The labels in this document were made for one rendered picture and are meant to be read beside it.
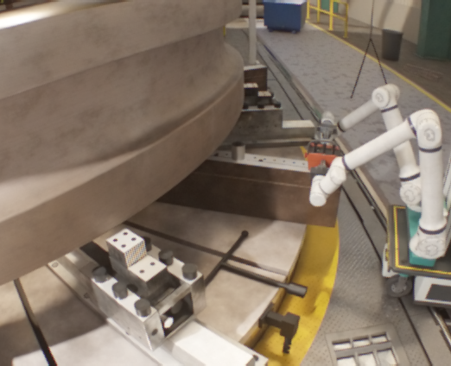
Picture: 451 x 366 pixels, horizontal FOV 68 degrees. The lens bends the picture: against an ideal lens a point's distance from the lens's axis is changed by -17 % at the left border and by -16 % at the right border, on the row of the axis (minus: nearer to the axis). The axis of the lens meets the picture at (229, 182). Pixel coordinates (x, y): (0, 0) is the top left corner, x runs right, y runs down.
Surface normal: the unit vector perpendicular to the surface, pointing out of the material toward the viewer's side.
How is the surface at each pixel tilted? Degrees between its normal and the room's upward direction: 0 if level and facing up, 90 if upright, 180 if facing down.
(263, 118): 90
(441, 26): 90
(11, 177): 62
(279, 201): 90
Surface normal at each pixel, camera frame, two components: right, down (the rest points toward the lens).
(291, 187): -0.27, 0.51
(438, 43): 0.07, 0.52
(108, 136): 0.70, -0.14
